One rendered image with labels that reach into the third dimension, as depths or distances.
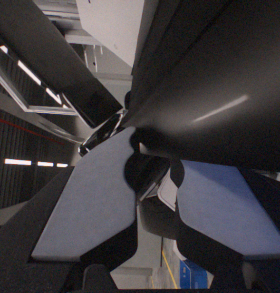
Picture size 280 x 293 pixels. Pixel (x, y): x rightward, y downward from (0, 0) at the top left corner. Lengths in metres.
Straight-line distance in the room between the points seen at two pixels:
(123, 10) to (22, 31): 0.26
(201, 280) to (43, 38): 3.11
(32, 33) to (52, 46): 0.03
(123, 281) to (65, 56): 13.50
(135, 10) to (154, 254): 7.50
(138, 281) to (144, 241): 6.32
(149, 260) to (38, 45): 7.64
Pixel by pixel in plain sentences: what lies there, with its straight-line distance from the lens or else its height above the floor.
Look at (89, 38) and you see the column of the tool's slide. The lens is 0.94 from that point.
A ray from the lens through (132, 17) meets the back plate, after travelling 0.53.
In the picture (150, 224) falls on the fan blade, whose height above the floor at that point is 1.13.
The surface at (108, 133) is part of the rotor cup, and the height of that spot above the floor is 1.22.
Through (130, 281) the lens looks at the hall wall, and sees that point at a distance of 13.72.
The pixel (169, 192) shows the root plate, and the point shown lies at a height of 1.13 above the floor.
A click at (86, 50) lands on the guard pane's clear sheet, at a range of 1.22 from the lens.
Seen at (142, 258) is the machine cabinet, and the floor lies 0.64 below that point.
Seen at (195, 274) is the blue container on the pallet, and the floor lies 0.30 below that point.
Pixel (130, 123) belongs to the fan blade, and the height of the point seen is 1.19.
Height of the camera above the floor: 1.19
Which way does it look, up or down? 2 degrees down
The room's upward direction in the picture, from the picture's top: 86 degrees counter-clockwise
